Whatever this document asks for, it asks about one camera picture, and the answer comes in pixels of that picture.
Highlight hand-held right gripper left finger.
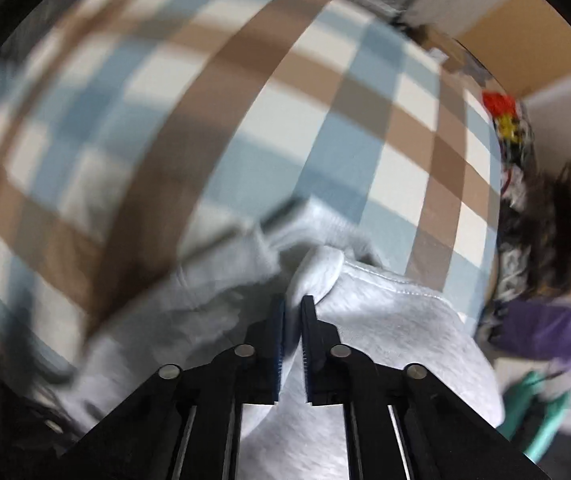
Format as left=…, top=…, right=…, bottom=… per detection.
left=60, top=296, right=286, bottom=480

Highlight wooden door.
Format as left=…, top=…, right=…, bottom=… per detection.
left=458, top=0, right=571, bottom=98

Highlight red and yellow toys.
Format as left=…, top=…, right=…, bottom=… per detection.
left=482, top=91, right=521, bottom=143

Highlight light grey sweatshirt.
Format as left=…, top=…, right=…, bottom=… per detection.
left=52, top=197, right=506, bottom=480

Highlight teal and black hoodie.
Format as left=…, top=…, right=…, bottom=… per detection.
left=498, top=370, right=571, bottom=463

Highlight purple bag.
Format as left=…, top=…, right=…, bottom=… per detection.
left=493, top=297, right=571, bottom=361

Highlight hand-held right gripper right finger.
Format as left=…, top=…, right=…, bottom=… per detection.
left=300, top=295, right=551, bottom=480

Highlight blue brown checked bed sheet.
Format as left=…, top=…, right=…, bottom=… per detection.
left=0, top=0, right=503, bottom=376

